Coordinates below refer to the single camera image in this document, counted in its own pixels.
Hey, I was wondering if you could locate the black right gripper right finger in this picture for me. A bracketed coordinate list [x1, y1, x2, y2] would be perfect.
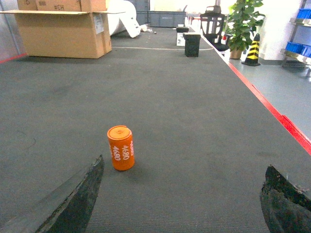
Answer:
[259, 165, 311, 233]

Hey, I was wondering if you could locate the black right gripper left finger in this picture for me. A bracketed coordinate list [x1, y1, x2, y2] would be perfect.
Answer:
[0, 155, 104, 233]

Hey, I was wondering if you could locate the orange cylindrical cap 4680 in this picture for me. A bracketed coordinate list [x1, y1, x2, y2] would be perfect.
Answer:
[107, 125, 135, 171]

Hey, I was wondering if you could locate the metal shelf with blue bins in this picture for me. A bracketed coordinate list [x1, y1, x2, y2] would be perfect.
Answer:
[281, 0, 311, 77]

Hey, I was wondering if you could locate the yellow black traffic cone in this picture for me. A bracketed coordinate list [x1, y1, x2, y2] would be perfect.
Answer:
[242, 33, 260, 67]

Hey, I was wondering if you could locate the large cardboard box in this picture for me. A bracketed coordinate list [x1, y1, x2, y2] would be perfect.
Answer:
[3, 10, 120, 59]

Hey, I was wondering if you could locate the black square bin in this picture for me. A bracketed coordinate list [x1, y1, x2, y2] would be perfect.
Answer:
[183, 32, 201, 57]

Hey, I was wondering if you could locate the green potted plant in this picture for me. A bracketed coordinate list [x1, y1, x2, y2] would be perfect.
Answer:
[226, 0, 265, 60]

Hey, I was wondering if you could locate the black office chair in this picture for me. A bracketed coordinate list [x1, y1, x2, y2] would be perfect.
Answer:
[200, 5, 229, 52]

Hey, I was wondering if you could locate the white foam roll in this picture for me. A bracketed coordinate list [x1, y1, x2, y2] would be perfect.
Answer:
[107, 0, 140, 38]

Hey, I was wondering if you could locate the white black small box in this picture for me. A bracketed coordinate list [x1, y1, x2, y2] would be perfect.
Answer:
[176, 27, 189, 47]

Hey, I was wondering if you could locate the grey plastic crate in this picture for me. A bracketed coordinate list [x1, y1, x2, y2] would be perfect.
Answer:
[137, 11, 186, 28]

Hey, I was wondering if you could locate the upper cardboard box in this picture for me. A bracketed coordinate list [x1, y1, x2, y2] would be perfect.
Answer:
[17, 0, 110, 12]

